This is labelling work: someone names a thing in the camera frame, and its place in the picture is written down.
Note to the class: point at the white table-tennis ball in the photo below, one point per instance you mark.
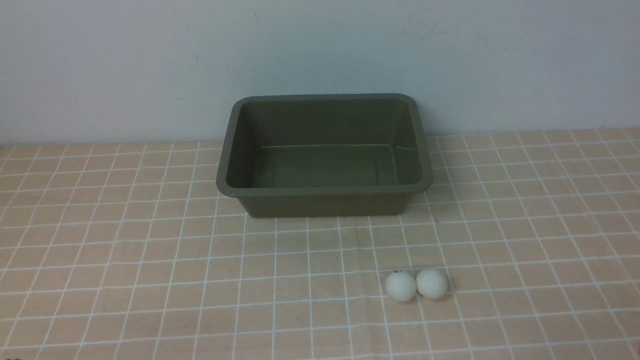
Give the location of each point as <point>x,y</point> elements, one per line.
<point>432,283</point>
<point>400,286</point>

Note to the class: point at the olive green plastic bin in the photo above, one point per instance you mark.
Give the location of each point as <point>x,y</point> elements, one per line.
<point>338,155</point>

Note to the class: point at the beige checkered tablecloth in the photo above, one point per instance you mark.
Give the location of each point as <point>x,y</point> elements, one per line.
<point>129,252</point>

